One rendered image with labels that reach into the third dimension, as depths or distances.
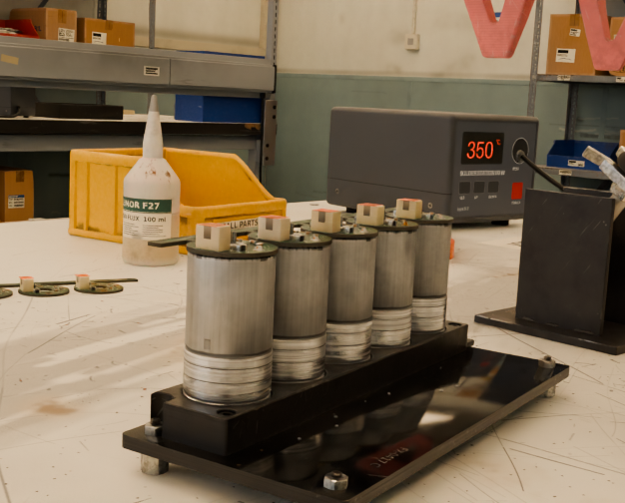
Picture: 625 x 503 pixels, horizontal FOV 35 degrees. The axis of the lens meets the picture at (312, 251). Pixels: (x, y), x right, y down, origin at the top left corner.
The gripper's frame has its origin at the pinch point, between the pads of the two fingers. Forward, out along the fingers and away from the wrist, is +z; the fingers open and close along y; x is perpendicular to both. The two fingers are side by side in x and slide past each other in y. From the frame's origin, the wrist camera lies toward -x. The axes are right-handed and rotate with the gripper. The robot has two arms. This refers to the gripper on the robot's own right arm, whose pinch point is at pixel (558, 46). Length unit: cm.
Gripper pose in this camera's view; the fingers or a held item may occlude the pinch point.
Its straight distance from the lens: 49.3
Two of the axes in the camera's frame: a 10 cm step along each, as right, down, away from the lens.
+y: -7.1, 0.7, -7.0
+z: -0.6, 9.9, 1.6
